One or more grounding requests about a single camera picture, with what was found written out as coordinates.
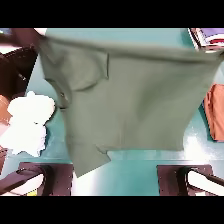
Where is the green T-shirt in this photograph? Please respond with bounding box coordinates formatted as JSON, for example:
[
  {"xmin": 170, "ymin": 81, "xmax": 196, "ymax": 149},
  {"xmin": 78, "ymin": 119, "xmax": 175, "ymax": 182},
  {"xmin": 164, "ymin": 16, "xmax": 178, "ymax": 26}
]
[{"xmin": 37, "ymin": 33, "xmax": 224, "ymax": 179}]

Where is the orange garment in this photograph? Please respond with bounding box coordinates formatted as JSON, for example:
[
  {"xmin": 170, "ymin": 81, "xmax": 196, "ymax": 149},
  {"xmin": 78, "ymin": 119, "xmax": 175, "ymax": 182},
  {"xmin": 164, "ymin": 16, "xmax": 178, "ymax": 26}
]
[{"xmin": 202, "ymin": 83, "xmax": 224, "ymax": 143}]

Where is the brown garment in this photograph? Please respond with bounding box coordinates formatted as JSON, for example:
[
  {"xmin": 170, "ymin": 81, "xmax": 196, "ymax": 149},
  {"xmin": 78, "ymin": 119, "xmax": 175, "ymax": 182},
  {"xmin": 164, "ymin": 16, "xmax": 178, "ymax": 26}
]
[{"xmin": 0, "ymin": 94, "xmax": 13, "ymax": 127}]

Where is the white garment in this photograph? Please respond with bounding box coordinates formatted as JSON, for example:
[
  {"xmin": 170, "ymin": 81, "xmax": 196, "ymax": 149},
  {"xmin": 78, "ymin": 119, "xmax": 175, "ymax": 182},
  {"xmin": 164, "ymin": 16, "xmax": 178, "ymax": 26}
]
[{"xmin": 0, "ymin": 90, "xmax": 57, "ymax": 159}]

